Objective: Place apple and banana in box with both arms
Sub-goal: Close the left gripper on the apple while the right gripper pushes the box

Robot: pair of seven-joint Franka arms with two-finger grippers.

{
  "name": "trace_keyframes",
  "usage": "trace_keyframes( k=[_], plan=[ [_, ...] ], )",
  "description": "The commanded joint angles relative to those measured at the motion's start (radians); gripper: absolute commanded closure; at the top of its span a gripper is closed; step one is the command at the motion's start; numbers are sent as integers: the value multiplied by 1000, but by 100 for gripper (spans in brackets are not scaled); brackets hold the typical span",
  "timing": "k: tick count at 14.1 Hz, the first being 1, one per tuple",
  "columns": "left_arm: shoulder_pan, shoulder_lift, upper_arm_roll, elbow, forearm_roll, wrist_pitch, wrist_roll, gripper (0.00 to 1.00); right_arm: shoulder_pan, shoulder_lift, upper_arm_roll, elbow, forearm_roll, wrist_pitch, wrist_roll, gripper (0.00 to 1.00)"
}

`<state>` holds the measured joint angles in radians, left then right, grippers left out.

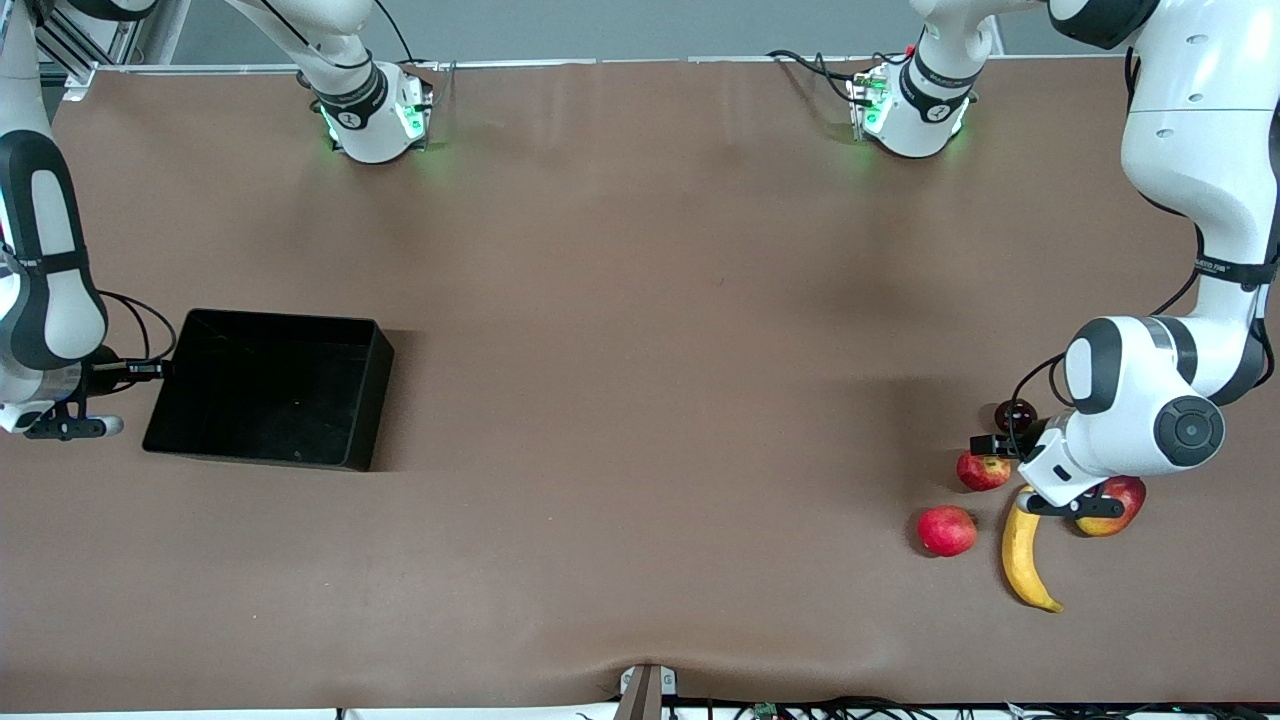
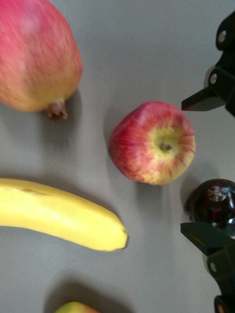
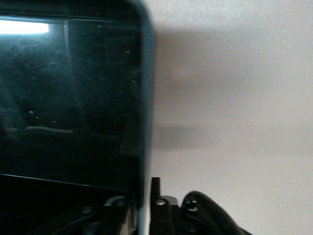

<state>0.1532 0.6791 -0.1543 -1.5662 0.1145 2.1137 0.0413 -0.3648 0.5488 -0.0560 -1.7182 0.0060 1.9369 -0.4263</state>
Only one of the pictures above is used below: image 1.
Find red and yellow apple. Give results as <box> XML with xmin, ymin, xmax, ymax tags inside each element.
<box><xmin>1075</xmin><ymin>476</ymin><xmax>1148</xmax><ymax>538</ymax></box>

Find yellow banana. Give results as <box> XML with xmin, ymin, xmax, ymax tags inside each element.
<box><xmin>1002</xmin><ymin>487</ymin><xmax>1065</xmax><ymax>614</ymax></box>

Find black plastic box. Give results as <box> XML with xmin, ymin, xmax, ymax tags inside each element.
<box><xmin>142</xmin><ymin>308</ymin><xmax>395</xmax><ymax>473</ymax></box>

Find brown table cover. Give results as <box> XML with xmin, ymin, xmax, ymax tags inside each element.
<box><xmin>0</xmin><ymin>55</ymin><xmax>1280</xmax><ymax>713</ymax></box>

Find aluminium frame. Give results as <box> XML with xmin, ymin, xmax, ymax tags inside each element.
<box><xmin>35</xmin><ymin>0</ymin><xmax>191</xmax><ymax>101</ymax></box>

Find black base cables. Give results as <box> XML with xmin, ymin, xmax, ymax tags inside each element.
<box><xmin>766</xmin><ymin>48</ymin><xmax>881</xmax><ymax>106</ymax></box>

